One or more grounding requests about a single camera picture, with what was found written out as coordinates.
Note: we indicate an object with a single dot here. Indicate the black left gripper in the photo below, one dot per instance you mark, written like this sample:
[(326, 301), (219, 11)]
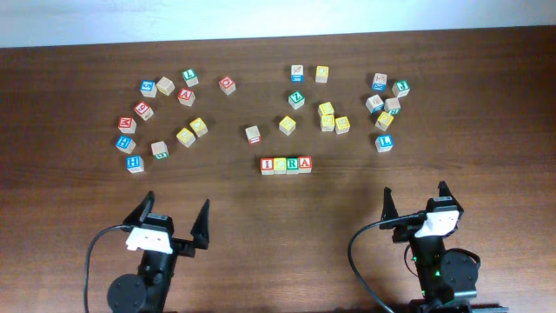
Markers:
[(199, 235)]

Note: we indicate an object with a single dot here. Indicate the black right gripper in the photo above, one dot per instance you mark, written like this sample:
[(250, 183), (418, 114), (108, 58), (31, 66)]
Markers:
[(407, 230)]

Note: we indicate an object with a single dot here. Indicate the red I letter block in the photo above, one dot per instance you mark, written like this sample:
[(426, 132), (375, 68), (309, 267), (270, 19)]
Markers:
[(267, 166)]

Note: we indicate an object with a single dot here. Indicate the red A letter block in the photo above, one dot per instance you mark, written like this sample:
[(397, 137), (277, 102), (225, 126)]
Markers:
[(305, 164)]

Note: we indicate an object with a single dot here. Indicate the red side wooden block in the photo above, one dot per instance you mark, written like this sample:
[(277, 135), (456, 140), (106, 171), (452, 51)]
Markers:
[(253, 134)]

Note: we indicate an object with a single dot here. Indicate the yellow block cluster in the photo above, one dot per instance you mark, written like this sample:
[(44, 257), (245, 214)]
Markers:
[(384, 120), (280, 165)]

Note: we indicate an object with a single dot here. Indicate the green R letter block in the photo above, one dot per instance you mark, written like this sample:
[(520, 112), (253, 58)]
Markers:
[(292, 165)]

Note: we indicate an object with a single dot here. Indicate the red C letter block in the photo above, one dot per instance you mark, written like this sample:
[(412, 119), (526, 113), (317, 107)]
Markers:
[(227, 85)]

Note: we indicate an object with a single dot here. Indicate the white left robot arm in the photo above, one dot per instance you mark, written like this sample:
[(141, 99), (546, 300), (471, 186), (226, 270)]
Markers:
[(148, 288)]

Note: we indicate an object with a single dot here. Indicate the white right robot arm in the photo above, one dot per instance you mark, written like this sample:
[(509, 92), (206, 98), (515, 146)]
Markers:
[(447, 277)]

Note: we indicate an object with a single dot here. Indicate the blue L letter block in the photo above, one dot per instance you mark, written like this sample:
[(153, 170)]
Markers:
[(384, 143)]

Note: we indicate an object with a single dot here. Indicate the blue H block lower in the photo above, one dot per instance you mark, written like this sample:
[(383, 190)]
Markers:
[(134, 164)]

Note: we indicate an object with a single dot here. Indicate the blue h block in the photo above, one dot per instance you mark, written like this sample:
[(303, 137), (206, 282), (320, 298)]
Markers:
[(134, 164), (125, 144)]

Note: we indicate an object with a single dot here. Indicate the green E side block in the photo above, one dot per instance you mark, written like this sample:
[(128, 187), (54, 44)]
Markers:
[(160, 150)]

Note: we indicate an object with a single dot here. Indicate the yellow block left lower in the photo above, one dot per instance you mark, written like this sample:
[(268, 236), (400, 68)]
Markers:
[(185, 137)]

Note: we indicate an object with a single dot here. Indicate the blue H block upper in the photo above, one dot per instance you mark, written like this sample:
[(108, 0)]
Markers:
[(125, 144)]

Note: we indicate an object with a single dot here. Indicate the green R side block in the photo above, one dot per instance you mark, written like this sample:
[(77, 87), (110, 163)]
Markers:
[(392, 106)]

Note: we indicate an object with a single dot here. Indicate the yellow block left middle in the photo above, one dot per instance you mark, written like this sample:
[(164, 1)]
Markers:
[(199, 127)]

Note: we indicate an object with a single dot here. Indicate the blue side wooden block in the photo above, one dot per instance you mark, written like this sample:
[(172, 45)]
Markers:
[(374, 104)]

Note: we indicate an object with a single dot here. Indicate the yellow umbrella picture block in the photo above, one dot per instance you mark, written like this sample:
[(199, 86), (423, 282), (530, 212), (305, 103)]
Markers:
[(342, 125)]

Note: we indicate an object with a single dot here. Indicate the red M letter block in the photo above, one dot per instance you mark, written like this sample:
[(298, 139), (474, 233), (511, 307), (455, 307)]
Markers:
[(127, 125)]

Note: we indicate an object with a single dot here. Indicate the green J letter block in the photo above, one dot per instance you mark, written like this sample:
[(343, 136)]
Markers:
[(401, 88)]

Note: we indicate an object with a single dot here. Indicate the red 6 number block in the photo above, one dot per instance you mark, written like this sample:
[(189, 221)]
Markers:
[(143, 110)]

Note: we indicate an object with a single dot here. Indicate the yellow block lower middle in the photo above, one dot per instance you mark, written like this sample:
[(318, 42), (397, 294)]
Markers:
[(327, 123)]

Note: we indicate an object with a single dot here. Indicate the blue X wooden block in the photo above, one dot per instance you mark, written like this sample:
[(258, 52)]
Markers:
[(379, 82)]

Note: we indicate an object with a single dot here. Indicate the yellow block upper middle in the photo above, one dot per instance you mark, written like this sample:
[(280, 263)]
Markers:
[(325, 109)]

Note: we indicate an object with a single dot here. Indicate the red A block left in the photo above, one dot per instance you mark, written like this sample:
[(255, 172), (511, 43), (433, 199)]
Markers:
[(186, 97)]

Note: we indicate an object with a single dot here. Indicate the blue G letter block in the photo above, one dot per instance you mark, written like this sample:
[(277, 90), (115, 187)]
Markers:
[(148, 88)]

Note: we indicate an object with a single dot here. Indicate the plain wooden block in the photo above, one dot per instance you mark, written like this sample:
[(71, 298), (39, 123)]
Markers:
[(165, 86)]

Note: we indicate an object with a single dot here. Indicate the yellow block near R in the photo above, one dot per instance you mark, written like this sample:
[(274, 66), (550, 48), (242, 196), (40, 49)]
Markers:
[(287, 125)]

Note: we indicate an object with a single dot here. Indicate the green L letter block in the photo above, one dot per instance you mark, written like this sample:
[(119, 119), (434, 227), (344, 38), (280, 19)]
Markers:
[(190, 77)]

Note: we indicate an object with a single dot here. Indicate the green Z letter block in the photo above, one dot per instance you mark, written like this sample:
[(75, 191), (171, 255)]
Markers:
[(296, 100)]

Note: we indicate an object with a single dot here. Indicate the yellow top back block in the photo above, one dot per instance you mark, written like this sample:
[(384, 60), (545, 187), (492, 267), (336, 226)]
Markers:
[(321, 74)]

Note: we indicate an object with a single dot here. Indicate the blue side top block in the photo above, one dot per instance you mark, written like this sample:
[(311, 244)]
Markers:
[(297, 73)]

